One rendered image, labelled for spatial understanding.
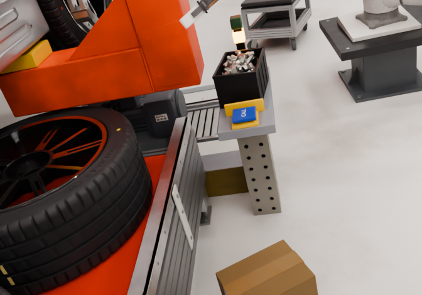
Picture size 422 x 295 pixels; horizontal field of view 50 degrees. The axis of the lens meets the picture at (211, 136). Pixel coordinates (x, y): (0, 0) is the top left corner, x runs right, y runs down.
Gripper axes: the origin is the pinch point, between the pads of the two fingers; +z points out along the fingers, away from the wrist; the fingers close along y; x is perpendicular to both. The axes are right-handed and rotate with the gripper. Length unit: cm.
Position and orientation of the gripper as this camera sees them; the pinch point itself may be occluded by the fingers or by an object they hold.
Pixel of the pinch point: (192, 16)
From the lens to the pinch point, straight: 126.8
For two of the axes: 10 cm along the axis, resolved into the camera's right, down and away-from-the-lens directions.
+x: -6.5, -7.5, -1.3
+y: 0.6, -2.2, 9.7
